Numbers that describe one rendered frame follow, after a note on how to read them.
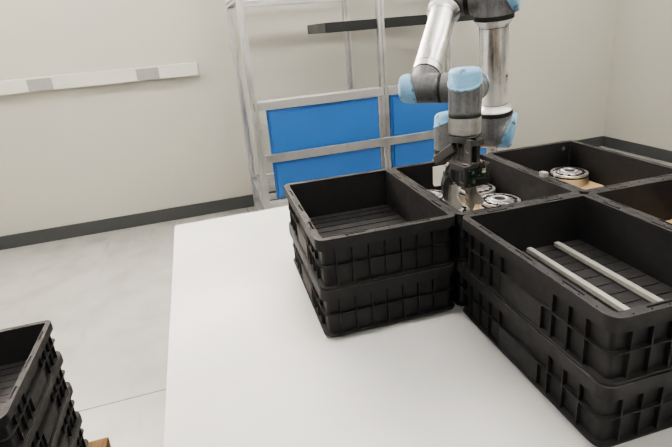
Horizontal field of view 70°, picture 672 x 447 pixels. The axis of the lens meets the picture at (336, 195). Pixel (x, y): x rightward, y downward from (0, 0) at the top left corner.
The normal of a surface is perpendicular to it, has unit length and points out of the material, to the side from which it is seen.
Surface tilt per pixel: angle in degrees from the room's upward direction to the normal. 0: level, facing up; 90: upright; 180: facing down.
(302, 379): 0
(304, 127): 90
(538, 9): 90
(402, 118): 90
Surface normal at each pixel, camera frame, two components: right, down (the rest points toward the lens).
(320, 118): 0.29, 0.29
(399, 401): -0.08, -0.94
